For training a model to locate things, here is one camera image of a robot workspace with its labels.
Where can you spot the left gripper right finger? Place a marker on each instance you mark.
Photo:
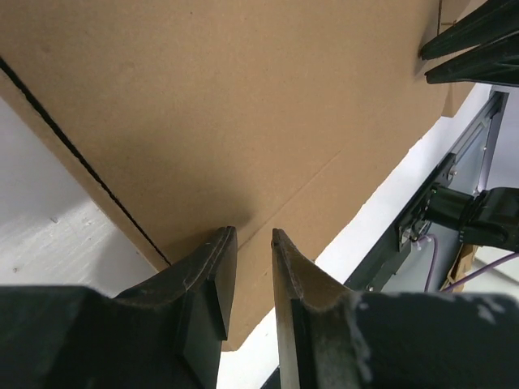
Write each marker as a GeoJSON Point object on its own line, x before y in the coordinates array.
{"type": "Point", "coordinates": [330, 336]}

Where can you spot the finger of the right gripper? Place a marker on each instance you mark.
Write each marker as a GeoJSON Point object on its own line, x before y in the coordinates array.
{"type": "Point", "coordinates": [495, 63]}
{"type": "Point", "coordinates": [488, 22]}

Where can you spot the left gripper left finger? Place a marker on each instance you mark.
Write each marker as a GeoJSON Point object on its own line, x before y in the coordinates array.
{"type": "Point", "coordinates": [165, 332]}

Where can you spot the large cardboard box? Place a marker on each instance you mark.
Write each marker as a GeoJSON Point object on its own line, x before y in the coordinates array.
{"type": "Point", "coordinates": [181, 117]}

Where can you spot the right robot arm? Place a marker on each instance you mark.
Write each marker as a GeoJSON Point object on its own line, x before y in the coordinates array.
{"type": "Point", "coordinates": [489, 219]}

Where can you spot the aluminium table frame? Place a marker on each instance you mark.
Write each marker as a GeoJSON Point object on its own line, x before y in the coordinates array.
{"type": "Point", "coordinates": [472, 154]}

